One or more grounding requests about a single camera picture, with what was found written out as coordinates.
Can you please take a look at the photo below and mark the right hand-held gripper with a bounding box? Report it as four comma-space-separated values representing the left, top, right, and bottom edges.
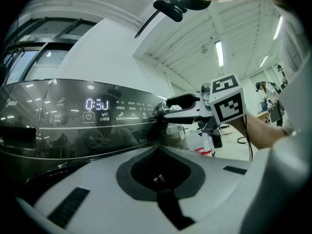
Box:
162, 74, 246, 149

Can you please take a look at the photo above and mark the silver washing machine dial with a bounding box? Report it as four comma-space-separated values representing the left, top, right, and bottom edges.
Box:
156, 101, 172, 118

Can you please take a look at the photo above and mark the dark glossy washing machine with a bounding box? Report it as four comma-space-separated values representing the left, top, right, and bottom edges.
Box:
0, 78, 189, 182

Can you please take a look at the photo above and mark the person's right forearm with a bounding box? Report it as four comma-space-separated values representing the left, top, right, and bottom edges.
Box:
230, 113, 289, 150

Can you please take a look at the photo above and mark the dark framed glass window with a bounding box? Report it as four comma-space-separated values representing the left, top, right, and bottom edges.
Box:
0, 17, 98, 85

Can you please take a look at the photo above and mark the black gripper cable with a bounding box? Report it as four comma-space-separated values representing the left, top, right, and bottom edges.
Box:
236, 115, 254, 162

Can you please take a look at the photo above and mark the black head camera cable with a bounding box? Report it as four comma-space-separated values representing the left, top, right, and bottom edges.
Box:
134, 10, 161, 39

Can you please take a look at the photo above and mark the black head-worn camera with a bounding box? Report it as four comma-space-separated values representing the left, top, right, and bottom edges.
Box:
153, 0, 212, 23

